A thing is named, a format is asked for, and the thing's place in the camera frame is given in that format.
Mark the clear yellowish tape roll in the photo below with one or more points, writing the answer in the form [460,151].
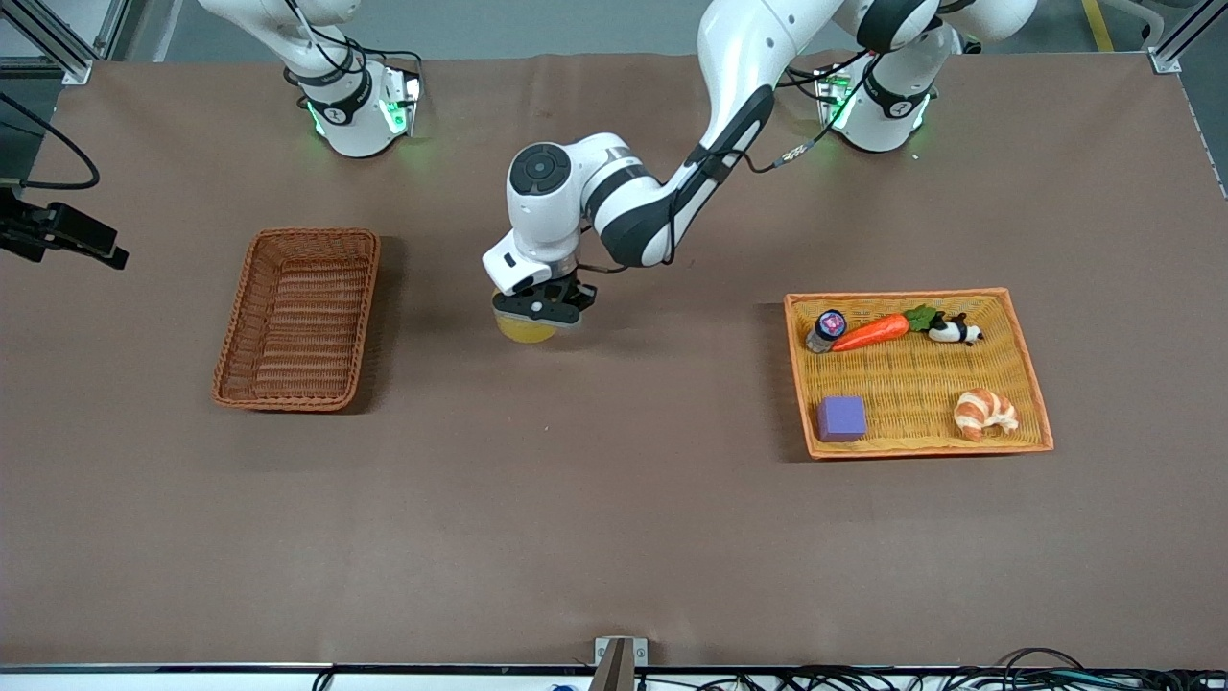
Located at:
[526,334]

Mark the toy croissant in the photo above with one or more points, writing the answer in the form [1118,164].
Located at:
[983,413]

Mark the black white panda toy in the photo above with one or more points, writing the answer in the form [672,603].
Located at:
[950,331]

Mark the orange wicker basket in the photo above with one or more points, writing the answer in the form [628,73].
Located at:
[911,384]

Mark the brown wicker basket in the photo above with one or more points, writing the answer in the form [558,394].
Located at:
[297,321]

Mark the orange toy carrot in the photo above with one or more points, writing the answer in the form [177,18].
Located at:
[873,333]

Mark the small bottle purple lid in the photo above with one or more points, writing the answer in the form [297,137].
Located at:
[827,326]

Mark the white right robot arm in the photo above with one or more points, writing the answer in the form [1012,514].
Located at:
[350,106]

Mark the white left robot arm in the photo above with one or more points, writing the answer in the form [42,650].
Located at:
[729,96]

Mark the brown table cover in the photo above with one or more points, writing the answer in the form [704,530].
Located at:
[614,499]

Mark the aluminium frame profile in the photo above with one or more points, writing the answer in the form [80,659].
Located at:
[1178,38]
[67,43]

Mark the purple cube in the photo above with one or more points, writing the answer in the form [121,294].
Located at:
[841,418]

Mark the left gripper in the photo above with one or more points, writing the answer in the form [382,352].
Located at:
[573,289]

